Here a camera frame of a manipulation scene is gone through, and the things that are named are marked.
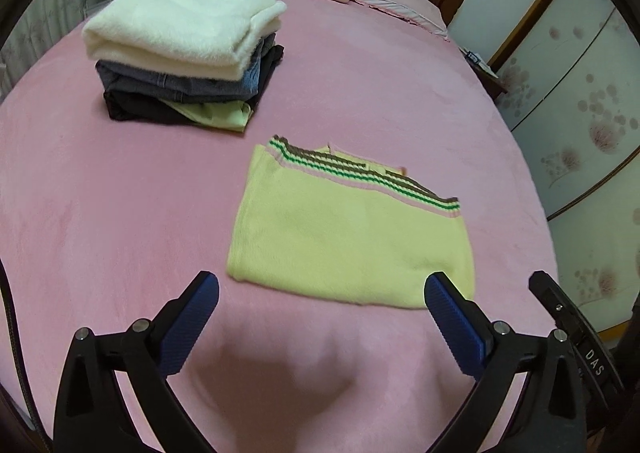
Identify floral wardrobe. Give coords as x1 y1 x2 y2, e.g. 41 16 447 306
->
487 0 640 334

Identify bed with pink sheet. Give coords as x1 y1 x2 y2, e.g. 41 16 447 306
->
0 0 558 453

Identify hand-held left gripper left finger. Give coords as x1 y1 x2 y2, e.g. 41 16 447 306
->
52 270 221 453

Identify black strap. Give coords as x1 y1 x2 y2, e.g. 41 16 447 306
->
0 258 53 453

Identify black folded garment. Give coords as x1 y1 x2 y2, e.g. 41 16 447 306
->
103 44 285 124

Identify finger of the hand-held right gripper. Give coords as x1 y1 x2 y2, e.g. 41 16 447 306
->
529 271 627 396

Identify grey folded jeans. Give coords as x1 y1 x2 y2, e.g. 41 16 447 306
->
95 33 277 104

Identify white curtain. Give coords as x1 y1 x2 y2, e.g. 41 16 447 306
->
0 0 93 99

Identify yellow knitted cardigan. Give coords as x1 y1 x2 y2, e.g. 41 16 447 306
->
226 134 476 310

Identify wooden nightstand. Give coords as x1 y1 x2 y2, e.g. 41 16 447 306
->
460 46 508 101

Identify papers on nightstand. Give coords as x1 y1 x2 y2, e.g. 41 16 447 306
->
462 48 498 79

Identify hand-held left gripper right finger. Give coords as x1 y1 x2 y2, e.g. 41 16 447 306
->
423 271 587 453

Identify light green folded garment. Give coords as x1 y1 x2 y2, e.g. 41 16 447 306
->
167 100 252 132

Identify white fluffy folded garment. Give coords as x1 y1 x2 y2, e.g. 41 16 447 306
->
81 0 287 81

